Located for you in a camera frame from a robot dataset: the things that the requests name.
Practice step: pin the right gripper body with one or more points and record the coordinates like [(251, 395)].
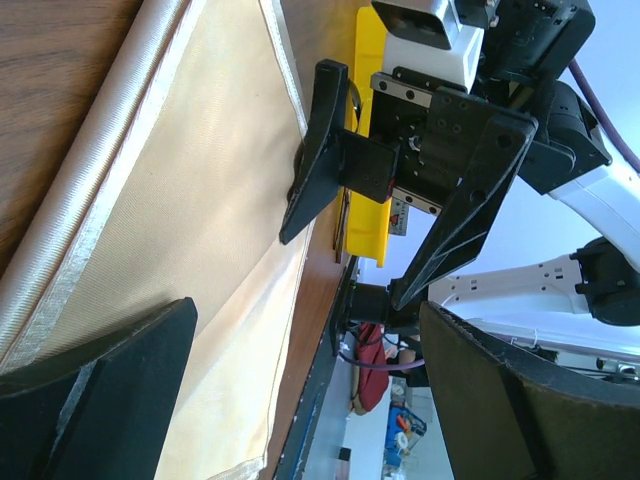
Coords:
[(431, 123)]

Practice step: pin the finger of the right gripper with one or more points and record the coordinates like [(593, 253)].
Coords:
[(460, 230), (325, 164)]

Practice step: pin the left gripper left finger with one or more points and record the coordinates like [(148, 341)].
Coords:
[(100, 410)]

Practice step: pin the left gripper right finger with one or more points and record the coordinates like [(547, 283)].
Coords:
[(506, 413)]

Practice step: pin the beige cloth napkin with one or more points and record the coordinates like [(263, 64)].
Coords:
[(175, 187)]

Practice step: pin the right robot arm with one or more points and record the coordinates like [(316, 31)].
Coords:
[(471, 95)]

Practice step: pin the yellow plastic bin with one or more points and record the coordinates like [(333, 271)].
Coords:
[(367, 229)]

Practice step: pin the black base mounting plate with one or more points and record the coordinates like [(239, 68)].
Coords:
[(303, 428)]

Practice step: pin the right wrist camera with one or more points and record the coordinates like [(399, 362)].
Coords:
[(428, 37)]

